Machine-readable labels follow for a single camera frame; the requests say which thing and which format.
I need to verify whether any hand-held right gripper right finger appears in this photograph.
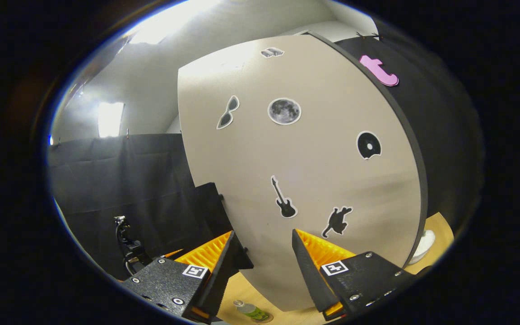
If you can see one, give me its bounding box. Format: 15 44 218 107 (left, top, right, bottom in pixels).
292 228 416 322

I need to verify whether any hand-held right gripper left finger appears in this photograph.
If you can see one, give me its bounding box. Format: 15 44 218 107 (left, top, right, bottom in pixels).
122 230 238 323

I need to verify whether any green label bottle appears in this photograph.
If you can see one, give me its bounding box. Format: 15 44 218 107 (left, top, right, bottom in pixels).
233 299 269 322

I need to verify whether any beige cabinet door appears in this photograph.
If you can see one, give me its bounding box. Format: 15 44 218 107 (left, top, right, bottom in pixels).
177 34 423 312

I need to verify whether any grey cabinet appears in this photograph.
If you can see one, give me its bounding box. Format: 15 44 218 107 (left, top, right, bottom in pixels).
305 30 428 268

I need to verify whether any white object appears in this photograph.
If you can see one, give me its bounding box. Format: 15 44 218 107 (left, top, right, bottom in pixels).
408 229 436 265

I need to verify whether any small ceiling light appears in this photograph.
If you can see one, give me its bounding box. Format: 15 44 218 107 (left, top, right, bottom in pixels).
97 102 125 138

